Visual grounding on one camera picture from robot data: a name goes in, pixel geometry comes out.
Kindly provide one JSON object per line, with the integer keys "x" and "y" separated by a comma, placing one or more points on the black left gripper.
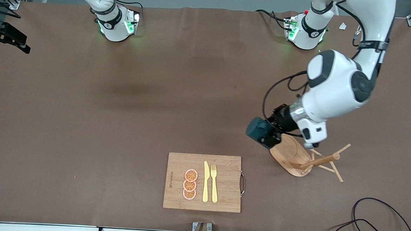
{"x": 284, "y": 121}

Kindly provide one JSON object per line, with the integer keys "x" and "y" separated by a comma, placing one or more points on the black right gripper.
{"x": 6, "y": 35}

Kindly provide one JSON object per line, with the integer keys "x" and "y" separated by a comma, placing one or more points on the dark green cup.
{"x": 257, "y": 130}

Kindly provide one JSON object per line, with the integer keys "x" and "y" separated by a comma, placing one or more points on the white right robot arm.
{"x": 113, "y": 26}

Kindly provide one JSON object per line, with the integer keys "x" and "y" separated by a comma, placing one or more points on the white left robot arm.
{"x": 337, "y": 87}

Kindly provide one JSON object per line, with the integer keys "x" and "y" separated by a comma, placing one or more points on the wooden mug tree stand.
{"x": 291, "y": 158}

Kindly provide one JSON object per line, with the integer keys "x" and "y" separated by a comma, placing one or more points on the bamboo cutting board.
{"x": 223, "y": 172}

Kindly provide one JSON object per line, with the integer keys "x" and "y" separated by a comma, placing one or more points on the yellow plastic fork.
{"x": 214, "y": 190}

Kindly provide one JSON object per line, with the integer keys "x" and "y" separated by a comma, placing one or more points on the yellow plastic knife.
{"x": 206, "y": 186}

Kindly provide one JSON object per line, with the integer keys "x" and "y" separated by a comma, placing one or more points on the toy orange slice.
{"x": 191, "y": 175}

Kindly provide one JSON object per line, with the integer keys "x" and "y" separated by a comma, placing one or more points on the small white paper scrap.
{"x": 343, "y": 26}

